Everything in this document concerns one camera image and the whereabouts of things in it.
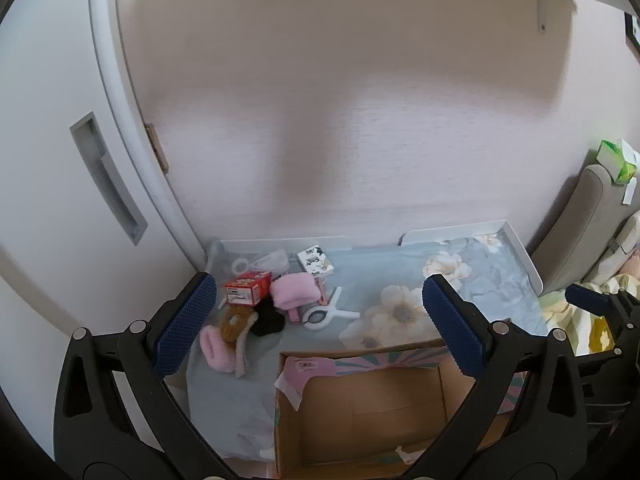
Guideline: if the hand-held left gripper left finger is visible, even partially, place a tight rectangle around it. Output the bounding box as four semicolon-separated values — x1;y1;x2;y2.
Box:
52;271;236;480

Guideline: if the small red box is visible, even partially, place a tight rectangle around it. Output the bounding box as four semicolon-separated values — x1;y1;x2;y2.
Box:
224;271;273;307

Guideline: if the light blue floral cloth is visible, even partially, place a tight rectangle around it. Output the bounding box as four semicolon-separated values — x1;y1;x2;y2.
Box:
187;232;551;461

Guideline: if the cardboard box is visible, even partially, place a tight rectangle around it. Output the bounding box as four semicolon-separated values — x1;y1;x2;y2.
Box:
272;337;531;479

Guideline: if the dark picture frame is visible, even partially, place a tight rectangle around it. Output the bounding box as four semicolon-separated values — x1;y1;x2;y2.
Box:
624;10;640;54

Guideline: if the grey recessed door handle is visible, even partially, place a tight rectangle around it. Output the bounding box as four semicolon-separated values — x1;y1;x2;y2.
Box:
70;112;149;246

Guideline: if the beige padded headboard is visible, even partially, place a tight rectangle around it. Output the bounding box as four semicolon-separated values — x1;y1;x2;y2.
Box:
530;164;632;297

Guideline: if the white wardrobe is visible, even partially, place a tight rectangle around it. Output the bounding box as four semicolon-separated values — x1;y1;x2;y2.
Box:
0;0;212;458

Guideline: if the black scrunchie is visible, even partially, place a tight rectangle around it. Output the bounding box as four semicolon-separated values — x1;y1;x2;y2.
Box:
250;296;287;337

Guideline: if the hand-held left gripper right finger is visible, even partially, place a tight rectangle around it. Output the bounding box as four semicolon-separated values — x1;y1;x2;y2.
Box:
400;273;588;480

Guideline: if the white plastic clip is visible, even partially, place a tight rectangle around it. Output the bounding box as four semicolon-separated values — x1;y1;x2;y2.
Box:
302;286;361;332

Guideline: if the green tissue pack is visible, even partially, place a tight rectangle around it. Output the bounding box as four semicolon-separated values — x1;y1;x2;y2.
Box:
597;139;640;185

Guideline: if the brown scrunchie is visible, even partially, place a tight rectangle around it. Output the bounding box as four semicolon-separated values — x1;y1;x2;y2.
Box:
220;305;259;345

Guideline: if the printed white tissue pack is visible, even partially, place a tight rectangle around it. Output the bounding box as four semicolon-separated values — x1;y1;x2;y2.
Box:
297;245;337;279

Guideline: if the white table edge rail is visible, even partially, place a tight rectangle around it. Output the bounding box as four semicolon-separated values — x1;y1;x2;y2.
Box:
207;236;352;267
399;219;544;297

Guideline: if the clear plastic box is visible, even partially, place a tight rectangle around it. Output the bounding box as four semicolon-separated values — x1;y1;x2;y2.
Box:
250;251;291;275

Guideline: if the beige fuzzy hair band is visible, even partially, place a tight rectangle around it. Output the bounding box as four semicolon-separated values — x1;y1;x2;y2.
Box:
234;312;259;379

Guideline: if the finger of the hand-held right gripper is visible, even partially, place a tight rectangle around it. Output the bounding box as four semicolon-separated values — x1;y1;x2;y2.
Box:
565;283;612;317

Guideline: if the small wooden strip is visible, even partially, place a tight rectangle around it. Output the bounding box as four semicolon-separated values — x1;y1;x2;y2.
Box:
144;122;169;172

